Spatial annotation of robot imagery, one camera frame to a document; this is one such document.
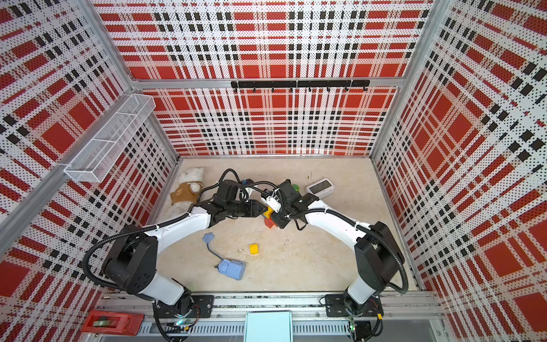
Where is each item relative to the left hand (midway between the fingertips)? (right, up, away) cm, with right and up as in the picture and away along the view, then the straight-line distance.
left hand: (267, 208), depth 85 cm
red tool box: (-47, -33, -19) cm, 61 cm away
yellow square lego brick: (-6, -17, +1) cm, 18 cm away
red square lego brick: (-1, -9, +13) cm, 16 cm away
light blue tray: (+3, -35, -17) cm, 40 cm away
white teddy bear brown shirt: (-35, +9, +9) cm, 38 cm away
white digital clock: (+25, +7, +16) cm, 31 cm away
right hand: (+5, -3, -1) cm, 6 cm away
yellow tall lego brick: (+1, -1, -1) cm, 2 cm away
